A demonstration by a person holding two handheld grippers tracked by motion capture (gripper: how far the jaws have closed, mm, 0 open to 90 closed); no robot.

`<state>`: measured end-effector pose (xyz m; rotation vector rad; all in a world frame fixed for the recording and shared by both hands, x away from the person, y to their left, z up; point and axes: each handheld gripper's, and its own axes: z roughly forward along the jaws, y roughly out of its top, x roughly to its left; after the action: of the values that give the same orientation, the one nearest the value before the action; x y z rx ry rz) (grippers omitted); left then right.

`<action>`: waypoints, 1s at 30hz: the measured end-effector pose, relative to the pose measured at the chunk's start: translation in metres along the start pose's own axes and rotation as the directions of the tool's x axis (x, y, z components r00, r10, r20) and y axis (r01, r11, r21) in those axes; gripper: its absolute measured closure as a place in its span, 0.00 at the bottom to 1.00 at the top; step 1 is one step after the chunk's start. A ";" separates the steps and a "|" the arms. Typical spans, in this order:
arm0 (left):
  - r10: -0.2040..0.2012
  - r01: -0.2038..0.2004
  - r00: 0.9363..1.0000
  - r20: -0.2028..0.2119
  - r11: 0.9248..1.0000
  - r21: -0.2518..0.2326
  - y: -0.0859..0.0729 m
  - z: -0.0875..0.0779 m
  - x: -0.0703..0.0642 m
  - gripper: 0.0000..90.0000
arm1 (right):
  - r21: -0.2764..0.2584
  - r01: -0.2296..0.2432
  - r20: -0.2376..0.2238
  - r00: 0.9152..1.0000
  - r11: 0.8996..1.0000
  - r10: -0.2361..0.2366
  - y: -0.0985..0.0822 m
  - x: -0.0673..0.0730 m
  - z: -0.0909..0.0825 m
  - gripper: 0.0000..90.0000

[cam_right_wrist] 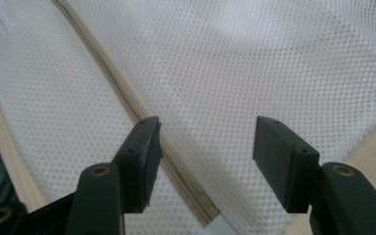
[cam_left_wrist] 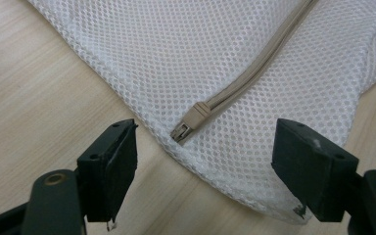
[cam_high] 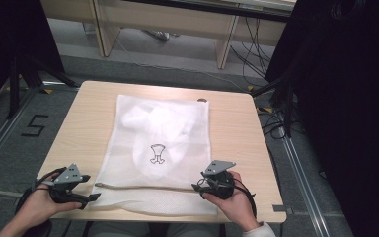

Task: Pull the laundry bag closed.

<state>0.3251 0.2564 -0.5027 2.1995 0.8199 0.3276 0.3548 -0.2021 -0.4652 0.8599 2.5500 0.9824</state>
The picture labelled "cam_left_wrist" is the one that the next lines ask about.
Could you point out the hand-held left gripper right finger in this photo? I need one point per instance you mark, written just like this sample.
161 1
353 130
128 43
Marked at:
313 169

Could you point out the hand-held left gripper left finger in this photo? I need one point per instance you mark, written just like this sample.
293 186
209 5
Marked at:
111 169

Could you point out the white mesh laundry bag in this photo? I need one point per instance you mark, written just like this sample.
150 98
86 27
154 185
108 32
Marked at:
176 65

